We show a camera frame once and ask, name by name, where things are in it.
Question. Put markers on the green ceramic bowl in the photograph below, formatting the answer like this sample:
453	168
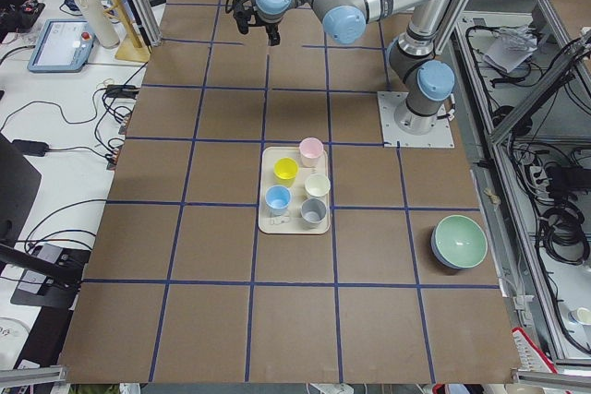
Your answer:
458	242

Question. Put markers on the cream plastic tray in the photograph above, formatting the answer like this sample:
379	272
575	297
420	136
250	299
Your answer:
291	222

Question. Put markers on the black power adapter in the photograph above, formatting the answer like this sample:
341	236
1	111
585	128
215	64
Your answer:
31	148

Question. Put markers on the blue teach pendant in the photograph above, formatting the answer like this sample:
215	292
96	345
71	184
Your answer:
64	46

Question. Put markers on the black usb hub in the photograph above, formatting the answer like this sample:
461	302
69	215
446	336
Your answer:
121	91

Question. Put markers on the pale green plastic cup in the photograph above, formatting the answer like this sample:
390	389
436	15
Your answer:
317	185

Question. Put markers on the grey plastic cup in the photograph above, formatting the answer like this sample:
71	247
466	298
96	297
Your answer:
313	212

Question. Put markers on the wooden stand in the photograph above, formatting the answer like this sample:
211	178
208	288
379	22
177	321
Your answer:
132	48

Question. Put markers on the blue plastic cup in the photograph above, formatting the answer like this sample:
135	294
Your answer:
278	199

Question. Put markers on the pink plastic cup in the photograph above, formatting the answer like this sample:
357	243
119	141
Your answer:
311	150

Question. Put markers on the yellow plastic cup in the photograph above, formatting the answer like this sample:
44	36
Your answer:
285	171

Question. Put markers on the black monitor stand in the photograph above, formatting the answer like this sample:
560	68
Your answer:
51	274

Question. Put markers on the crumpled white paper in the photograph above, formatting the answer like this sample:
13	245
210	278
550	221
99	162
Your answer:
511	47

